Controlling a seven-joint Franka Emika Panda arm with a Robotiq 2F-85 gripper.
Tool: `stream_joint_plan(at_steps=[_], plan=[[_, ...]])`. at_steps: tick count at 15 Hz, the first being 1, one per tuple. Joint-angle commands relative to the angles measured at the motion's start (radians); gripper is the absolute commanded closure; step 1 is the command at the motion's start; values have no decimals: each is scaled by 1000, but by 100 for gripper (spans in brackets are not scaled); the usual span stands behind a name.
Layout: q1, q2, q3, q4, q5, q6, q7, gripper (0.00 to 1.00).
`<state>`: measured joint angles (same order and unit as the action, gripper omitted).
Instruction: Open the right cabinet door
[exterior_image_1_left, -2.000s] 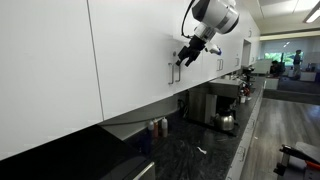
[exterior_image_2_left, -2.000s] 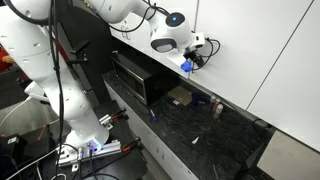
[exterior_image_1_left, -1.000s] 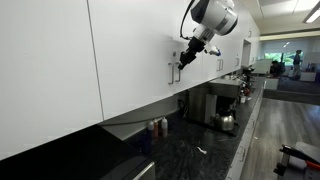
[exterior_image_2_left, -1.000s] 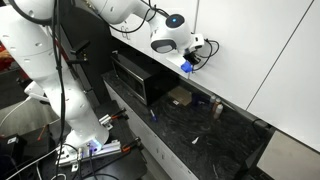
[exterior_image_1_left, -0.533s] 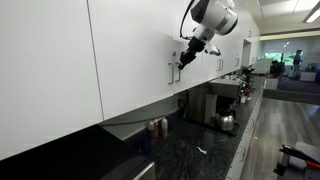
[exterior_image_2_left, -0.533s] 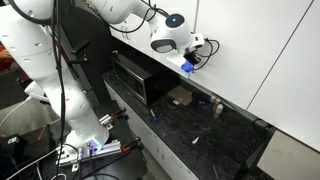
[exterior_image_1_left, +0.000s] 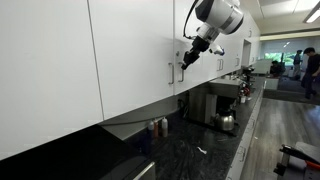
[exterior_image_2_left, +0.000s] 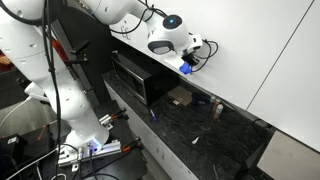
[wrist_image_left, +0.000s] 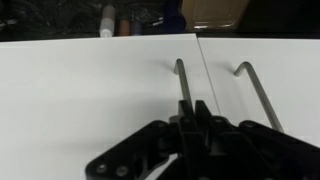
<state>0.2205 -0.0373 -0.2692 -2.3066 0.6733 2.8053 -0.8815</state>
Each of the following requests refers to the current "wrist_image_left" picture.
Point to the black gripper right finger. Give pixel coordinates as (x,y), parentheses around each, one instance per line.
(216,130)

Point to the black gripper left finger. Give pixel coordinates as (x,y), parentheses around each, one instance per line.
(188,133)

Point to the white cabinet door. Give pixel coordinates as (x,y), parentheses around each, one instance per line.
(83,100)
(293,83)

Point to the brown cardboard box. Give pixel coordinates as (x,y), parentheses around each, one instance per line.
(215,13)

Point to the grey blue spice bottle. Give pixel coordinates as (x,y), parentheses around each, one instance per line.
(136,28)

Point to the dark blue cup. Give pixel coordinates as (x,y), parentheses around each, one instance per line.
(174,16)

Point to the translucent squeeze bottle white nozzle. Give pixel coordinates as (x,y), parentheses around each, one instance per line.
(107,21)

